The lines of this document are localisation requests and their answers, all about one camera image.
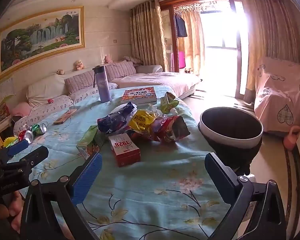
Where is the right beige curtain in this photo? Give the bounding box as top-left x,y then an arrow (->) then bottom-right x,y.
241,0 -> 300,104

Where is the sofa with striped cushions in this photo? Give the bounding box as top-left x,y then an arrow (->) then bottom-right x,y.
12,56 -> 200,135

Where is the green crushed can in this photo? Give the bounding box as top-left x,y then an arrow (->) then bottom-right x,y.
31,122 -> 48,136

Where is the purple water bottle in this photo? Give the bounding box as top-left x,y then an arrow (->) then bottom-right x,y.
93,66 -> 111,102

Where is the person's left hand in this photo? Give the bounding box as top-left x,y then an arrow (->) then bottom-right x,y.
0,191 -> 24,233

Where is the framed waterfall painting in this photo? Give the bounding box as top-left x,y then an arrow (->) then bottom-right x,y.
0,6 -> 85,80

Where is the pink heart-pattern covered furniture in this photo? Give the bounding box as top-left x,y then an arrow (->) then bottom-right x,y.
254,57 -> 300,133

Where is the yellow snack bag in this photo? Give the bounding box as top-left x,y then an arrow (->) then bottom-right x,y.
128,109 -> 157,133

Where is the green carton box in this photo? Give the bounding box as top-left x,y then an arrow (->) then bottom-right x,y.
76,125 -> 106,160

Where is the red black snack bag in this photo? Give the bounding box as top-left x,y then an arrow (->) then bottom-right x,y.
129,115 -> 191,142

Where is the stack of colourful books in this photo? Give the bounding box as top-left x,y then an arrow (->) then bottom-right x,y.
121,87 -> 157,105

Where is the pink watering can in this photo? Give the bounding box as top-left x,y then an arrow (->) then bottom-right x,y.
283,125 -> 300,151

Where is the red crushed can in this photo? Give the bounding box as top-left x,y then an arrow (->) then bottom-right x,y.
18,130 -> 34,144

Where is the cream plush toy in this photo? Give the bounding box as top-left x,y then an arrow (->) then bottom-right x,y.
74,60 -> 85,71

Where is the black white-rimmed trash bin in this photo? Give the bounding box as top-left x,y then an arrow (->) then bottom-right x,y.
198,107 -> 263,176

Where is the dark blue snack bag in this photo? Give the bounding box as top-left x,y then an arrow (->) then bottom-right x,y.
97,102 -> 138,134

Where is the floral turquoise table cloth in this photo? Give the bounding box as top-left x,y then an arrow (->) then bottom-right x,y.
21,89 -> 229,239

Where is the dark hanging garment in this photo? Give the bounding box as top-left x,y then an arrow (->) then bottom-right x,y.
174,15 -> 187,38

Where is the left beige curtain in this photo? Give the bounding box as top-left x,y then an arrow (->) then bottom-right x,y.
130,0 -> 167,71

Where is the beige curtain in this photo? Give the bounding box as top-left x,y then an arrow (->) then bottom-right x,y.
241,0 -> 300,104
130,0 -> 167,71

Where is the red white 1928 box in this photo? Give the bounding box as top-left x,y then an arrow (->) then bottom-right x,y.
108,133 -> 141,167

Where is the wooden remote-like block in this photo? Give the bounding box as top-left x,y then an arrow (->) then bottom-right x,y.
53,109 -> 77,125

